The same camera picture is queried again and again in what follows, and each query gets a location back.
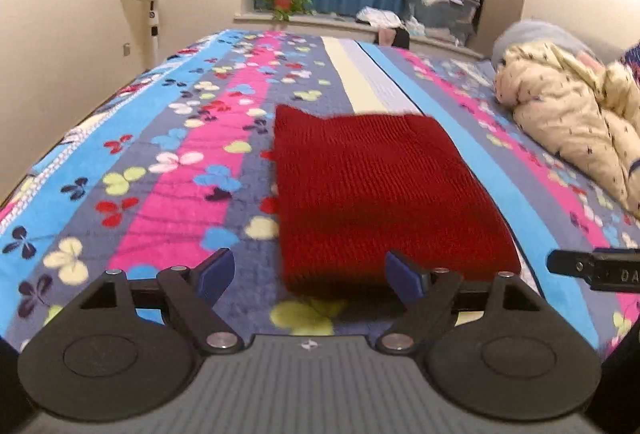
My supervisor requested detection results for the colourful striped floral bedspread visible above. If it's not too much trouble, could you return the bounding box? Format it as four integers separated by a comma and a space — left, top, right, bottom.
1, 30, 639, 353

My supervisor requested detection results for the grey pillow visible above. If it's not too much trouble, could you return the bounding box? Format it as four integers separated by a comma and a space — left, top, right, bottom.
490, 20, 597, 69

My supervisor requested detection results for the red knitted garment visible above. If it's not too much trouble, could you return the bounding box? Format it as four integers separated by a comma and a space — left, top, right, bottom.
271, 105, 521, 299

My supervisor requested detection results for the white clothes pile on sill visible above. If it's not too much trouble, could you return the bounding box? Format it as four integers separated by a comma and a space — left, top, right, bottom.
355, 6, 402, 29

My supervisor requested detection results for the cream patterned quilt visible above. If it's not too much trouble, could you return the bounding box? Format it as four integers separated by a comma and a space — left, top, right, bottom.
494, 41, 639, 215

